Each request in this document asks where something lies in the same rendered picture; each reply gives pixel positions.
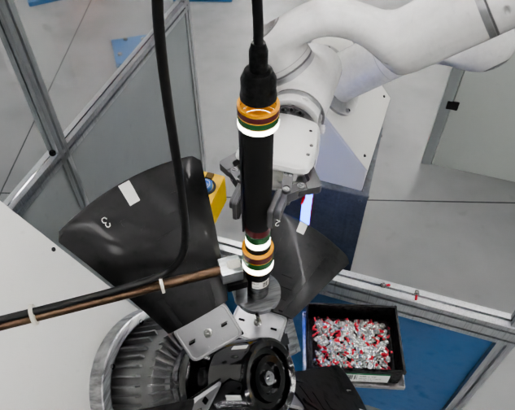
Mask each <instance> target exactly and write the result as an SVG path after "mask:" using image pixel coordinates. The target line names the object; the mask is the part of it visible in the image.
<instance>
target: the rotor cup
mask: <svg viewBox="0 0 515 410"><path fill-rule="evenodd" d="M242 345H248V346H247V348H246V349H237V350H231V349H232V348H233V346H242ZM267 371H272V372H273V375H274V383H273V384H272V385H271V386H268V385H267V384H266V382H265V380H264V375H265V374H266V372H267ZM218 378H221V381H220V382H221V385H220V389H219V390H218V392H217V394H216V397H215V398H214V400H213V402H212V405H211V407H210V408H209V409H208V410H288V409H289V407H290V405H291V403H292V400H293V398H294V395H295V383H296V378H295V367H294V363H293V360H292V358H291V356H290V353H289V352H288V350H287V349H286V347H285V346H284V345H283V344H282V343H281V342H280V341H278V340H276V339H275V338H270V337H259V338H244V339H236V340H234V341H232V342H231V343H229V344H227V345H225V346H224V347H222V348H220V349H219V350H217V351H214V352H213V353H211V354H210V355H207V356H206V357H204V358H202V359H201V360H197V361H195V362H194V361H193V360H192V359H191V358H190V357H189V356H188V354H187V353H186V354H185V356H184V358H183V361H182V363H181V369H180V374H179V390H180V395H181V401H183V400H187V399H189V398H190V397H192V396H193V395H195V394H197V393H198V392H200V391H201V390H202V389H204V388H205V387H207V386H208V385H210V384H211V383H213V382H214V381H215V380H217V379H218ZM226 395H241V398H242V400H227V399H226V397H225V396H226Z"/></svg>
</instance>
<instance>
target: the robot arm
mask: <svg viewBox="0 0 515 410"><path fill-rule="evenodd" d="M320 37H340V38H343V39H347V40H349V41H353V42H355V44H353V45H351V46H349V47H347V48H345V49H343V50H341V51H338V50H337V49H335V48H334V47H332V46H330V45H322V44H319V43H309V44H308V42H309V41H311V40H314V39H317V38H320ZM264 40H265V42H266V45H267V47H268V64H269V65H270V66H271V67H272V68H273V70H274V72H275V74H276V76H277V97H278V98H279V101H280V121H279V127H278V129H277V130H276V131H275V132H274V137H273V187H272V190H275V193H274V196H273V199H272V201H271V203H270V205H269V208H268V211H267V226H268V228H270V229H272V228H273V226H274V223H275V220H280V219H281V218H282V214H283V212H284V209H285V207H286V206H288V205H290V202H292V201H294V200H296V199H298V198H302V197H303V196H304V195H310V194H318V193H320V192H321V181H320V178H319V177H318V175H317V173H316V170H315V167H316V162H317V157H318V154H319V150H320V140H321V139H320V133H321V134H324V132H325V125H324V122H325V118H326V116H327V113H328V110H329V109H331V110H332V111H333V112H335V113H336V114H338V115H340V116H348V115H350V114H352V113H353V112H354V111H355V110H356V108H357V105H358V102H359V95H362V94H364V93H366V92H369V91H370V90H372V89H376V88H377V87H379V86H381V85H384V84H386V83H388V82H391V81H393V80H395V79H397V78H400V77H402V76H404V75H408V74H411V73H414V72H418V71H420V70H422V69H424V68H427V67H429V66H431V65H436V64H439V65H446V66H450V67H453V68H458V69H460V70H464V71H468V72H487V71H490V70H492V69H495V68H498V67H499V66H501V65H503V64H504V63H507V61H508V60H509V59H510V58H511V56H512V55H513V53H514V51H515V0H413V1H411V2H409V3H408V4H406V5H404V6H402V7H399V8H397V9H394V10H387V9H382V8H379V7H375V6H373V5H370V4H368V3H365V2H361V1H357V0H311V1H309V2H305V3H304V4H302V5H300V6H297V7H295V8H293V9H292V10H290V11H288V12H286V13H285V14H283V15H280V16H279V17H277V18H276V19H274V20H271V21H269V23H267V24H266V25H265V26H264ZM236 166H237V167H236ZM220 170H221V171H222V172H223V173H224V174H225V175H226V176H227V177H229V178H230V180H231V181H232V183H233V185H234V186H235V190H234V192H233V194H232V196H231V198H230V200H229V208H232V211H233V219H235V220H237V219H239V218H240V215H241V214H242V206H241V186H240V164H239V148H238V150H237V151H236V152H234V153H233V154H231V155H229V156H227V157H226V158H224V159H222V160H221V161H220Z"/></svg>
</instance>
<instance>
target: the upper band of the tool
mask: <svg viewBox="0 0 515 410"><path fill-rule="evenodd" d="M279 108H280V101H279V98H277V100H276V102H275V103H274V104H273V105H271V106H270V107H265V108H253V107H247V106H246V105H245V104H243V103H242V102H241V100H240V98H238V100H237V109H238V111H239V112H240V113H241V114H242V115H243V116H245V117H247V118H250V119H255V120H262V119H267V118H269V117H271V116H274V115H275V114H276V113H277V112H278V111H279ZM253 110H255V111H253ZM261 110H263V111H261ZM239 119H240V118H239ZM240 120H241V119H240ZM241 121H243V120H241ZM274 121H275V120H274ZM243 122H245V121H243ZM272 122H273V121H272ZM272 122H270V123H267V124H271V123H272ZM245 123H246V122H245ZM247 124H249V123H247ZM250 125H257V126H260V125H266V124H250ZM276 125H277V124H276ZM276 125H275V126H276ZM275 126H274V127H275ZM274 127H273V128H274ZM243 128H244V127H243ZM244 129H246V128H244ZM270 129H272V128H270ZM247 130H249V131H253V132H264V131H268V130H269V129H267V130H263V131H254V130H250V129H247Z"/></svg>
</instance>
